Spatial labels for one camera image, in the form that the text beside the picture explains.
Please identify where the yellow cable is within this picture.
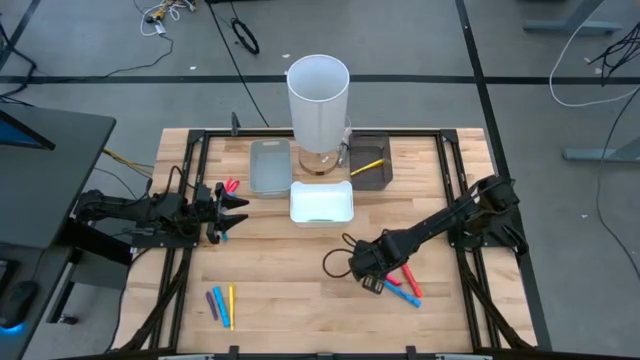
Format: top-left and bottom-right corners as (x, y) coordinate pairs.
(102, 147), (156, 179)

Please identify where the blue marker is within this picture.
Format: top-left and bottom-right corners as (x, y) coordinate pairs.
(383, 280), (423, 309)
(212, 285), (232, 329)

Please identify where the black computer monitor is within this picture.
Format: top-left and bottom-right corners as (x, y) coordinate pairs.
(0, 108), (57, 152)

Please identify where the black cable bundle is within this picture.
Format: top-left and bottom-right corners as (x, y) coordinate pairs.
(588, 22), (640, 87)

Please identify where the black computer mouse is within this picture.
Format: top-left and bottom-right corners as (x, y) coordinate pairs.
(0, 279), (40, 331)

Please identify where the grey desk foot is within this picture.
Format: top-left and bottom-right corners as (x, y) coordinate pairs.
(563, 135), (640, 164)
(523, 0), (625, 37)

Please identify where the dark translucent plastic bin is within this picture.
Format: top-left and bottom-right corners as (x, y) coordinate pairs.
(348, 131), (394, 192)

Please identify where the long white cable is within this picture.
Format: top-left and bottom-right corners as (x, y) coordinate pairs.
(548, 0), (640, 109)

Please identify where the white cable bundle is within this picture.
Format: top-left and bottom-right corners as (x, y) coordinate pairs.
(138, 0), (197, 39)

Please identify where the white plastic bin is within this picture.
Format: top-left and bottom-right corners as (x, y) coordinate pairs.
(289, 180), (355, 229)

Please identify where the long black cable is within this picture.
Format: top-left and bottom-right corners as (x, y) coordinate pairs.
(205, 0), (271, 129)
(594, 87), (640, 281)

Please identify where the table lamp with white shade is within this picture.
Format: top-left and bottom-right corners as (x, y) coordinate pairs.
(285, 53), (351, 177)

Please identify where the black metal table frame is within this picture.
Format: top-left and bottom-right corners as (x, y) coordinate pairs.
(112, 127), (539, 360)

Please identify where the black desk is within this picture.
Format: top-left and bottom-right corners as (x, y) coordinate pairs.
(0, 102), (134, 360)

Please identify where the purple marker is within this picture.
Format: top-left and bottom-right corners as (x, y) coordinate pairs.
(205, 290), (220, 322)

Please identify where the light grey plastic bin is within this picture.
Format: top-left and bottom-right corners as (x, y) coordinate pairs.
(248, 138), (293, 200)

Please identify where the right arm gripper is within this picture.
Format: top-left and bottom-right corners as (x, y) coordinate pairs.
(348, 238), (396, 296)

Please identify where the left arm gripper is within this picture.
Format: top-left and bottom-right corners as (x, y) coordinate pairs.
(192, 181), (251, 246)

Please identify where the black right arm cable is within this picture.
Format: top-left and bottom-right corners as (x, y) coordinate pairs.
(321, 231), (359, 280)

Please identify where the black cable coil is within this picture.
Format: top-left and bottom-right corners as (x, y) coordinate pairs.
(230, 17), (261, 56)

